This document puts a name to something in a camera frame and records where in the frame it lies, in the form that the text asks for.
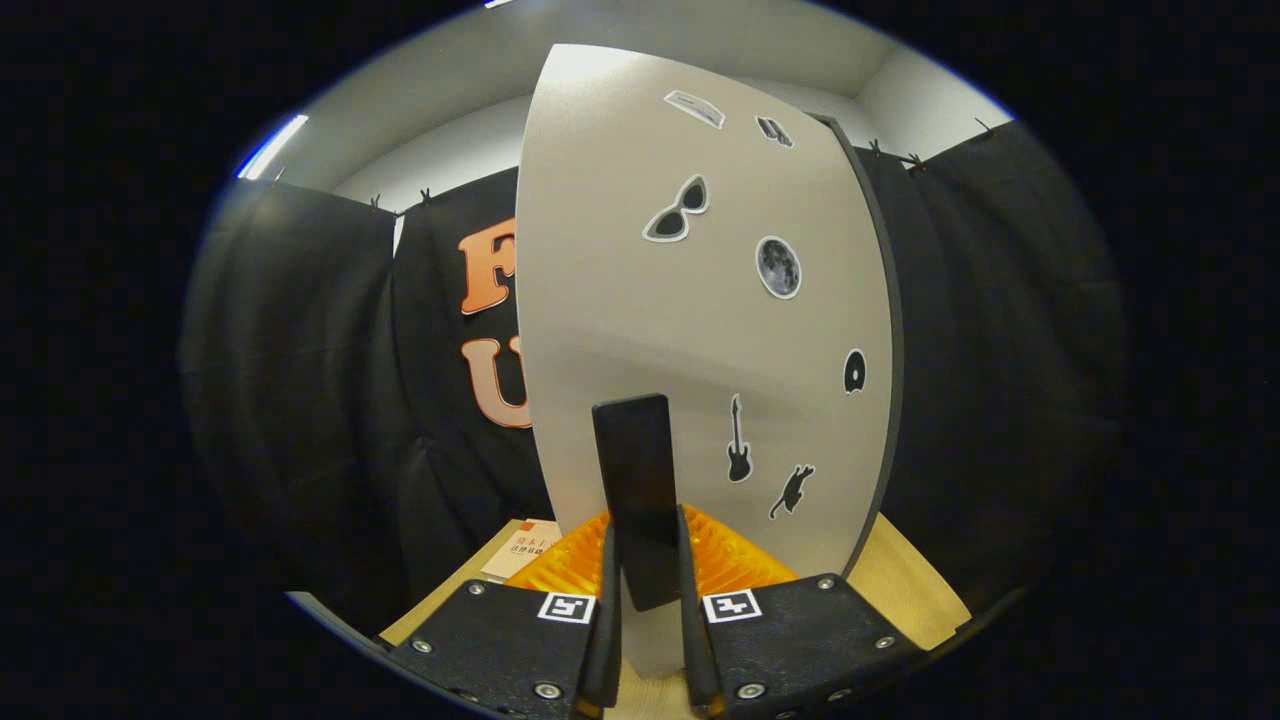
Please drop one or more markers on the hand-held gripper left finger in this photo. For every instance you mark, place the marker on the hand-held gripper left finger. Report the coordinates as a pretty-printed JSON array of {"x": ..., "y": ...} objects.
[{"x": 605, "y": 640}]

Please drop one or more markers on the ceiling light panel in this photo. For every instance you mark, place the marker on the ceiling light panel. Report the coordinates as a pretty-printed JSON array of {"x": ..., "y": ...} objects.
[{"x": 272, "y": 147}]

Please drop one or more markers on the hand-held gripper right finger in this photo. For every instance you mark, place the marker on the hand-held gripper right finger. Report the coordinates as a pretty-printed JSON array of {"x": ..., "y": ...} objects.
[{"x": 695, "y": 640}]

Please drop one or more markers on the orange white cover book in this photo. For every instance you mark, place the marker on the orange white cover book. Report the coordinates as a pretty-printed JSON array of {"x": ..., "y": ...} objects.
[{"x": 525, "y": 550}]

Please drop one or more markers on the black backdrop cloth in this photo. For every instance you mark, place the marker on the black backdrop cloth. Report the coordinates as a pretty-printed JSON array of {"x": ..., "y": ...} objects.
[{"x": 300, "y": 400}]

